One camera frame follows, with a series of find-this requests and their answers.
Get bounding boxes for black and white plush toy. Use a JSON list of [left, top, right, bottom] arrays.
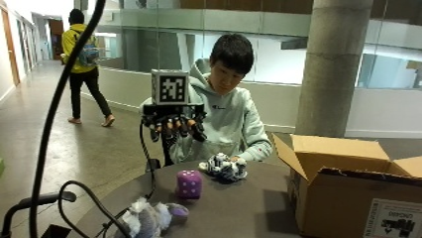
[[197, 152, 249, 183]]

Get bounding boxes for person in pale green hoodie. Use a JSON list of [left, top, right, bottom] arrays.
[[138, 33, 274, 166]]

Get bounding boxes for white cube with black markers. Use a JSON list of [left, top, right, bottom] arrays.
[[150, 68, 191, 106]]

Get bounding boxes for purple plush die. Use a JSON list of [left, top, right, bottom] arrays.
[[174, 170, 205, 200]]

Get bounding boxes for grey and purple plush toy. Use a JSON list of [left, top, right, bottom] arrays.
[[113, 196, 191, 238]]

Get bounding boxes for glass railing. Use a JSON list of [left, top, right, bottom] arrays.
[[73, 0, 422, 91]]

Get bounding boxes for grey concrete pillar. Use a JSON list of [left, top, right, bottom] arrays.
[[293, 0, 375, 139]]

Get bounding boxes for small black box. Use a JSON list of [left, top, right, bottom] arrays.
[[41, 223, 72, 238]]

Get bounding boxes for brown cardboard box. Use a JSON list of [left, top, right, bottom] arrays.
[[270, 133, 422, 238]]

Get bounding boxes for thin black glove cable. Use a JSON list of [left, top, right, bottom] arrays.
[[138, 119, 158, 200]]

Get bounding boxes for looped black cable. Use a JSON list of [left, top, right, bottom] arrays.
[[57, 179, 134, 238]]

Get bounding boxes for thick black cable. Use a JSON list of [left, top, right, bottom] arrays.
[[28, 0, 106, 238]]

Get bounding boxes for black curved handle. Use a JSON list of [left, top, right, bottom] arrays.
[[0, 190, 77, 238]]

